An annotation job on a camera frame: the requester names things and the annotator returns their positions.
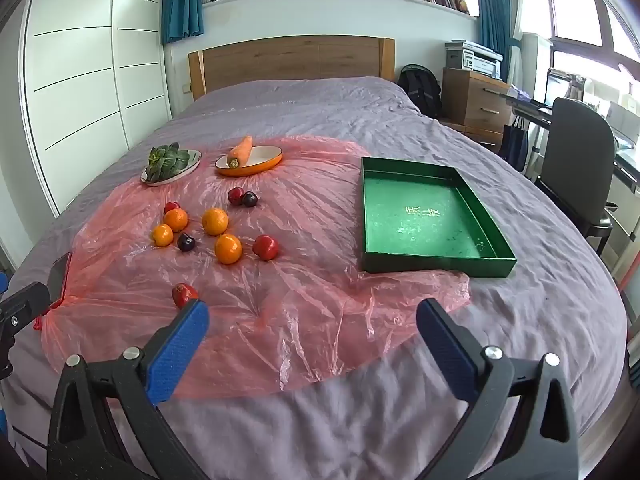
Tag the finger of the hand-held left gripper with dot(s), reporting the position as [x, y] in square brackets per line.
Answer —
[27, 300]
[2, 281]

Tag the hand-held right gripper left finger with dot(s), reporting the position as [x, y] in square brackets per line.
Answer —
[180, 350]

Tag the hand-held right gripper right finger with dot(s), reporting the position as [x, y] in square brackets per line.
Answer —
[445, 355]

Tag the dark purple plum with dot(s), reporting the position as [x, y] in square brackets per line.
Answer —
[249, 199]
[186, 242]

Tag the orange mandarin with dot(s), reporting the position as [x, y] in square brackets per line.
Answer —
[162, 235]
[215, 221]
[175, 219]
[228, 249]

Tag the green tray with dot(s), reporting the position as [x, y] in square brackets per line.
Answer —
[425, 240]

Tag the smartphone in red case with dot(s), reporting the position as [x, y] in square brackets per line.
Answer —
[60, 275]

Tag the pink plastic sheet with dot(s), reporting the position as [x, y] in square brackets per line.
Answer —
[300, 310]

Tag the bok choy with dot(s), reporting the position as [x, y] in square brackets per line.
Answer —
[165, 160]

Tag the white plate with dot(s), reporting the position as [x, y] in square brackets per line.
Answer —
[194, 159]

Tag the carrot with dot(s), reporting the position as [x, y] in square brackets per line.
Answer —
[241, 151]

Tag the white wardrobe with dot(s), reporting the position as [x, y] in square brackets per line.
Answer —
[75, 85]

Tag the orange plate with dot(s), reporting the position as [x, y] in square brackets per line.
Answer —
[262, 156]

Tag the dark blue tote bag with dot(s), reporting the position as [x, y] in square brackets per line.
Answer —
[515, 145]

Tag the grey office chair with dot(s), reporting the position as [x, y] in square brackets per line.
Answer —
[575, 150]

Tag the wooden drawer cabinet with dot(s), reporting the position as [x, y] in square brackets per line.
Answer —
[470, 97]

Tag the black backpack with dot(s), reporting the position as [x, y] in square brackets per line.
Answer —
[420, 87]

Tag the laptop computer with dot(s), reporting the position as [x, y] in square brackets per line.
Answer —
[559, 87]

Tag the white printer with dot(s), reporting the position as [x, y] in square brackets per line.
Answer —
[482, 62]

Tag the grey storage box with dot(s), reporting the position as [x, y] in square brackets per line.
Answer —
[452, 55]

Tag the wooden headboard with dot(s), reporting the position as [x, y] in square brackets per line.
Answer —
[290, 57]

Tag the teal curtain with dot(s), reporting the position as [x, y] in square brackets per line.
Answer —
[492, 20]
[182, 0]

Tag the dark framed window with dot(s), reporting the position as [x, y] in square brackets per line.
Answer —
[575, 15]

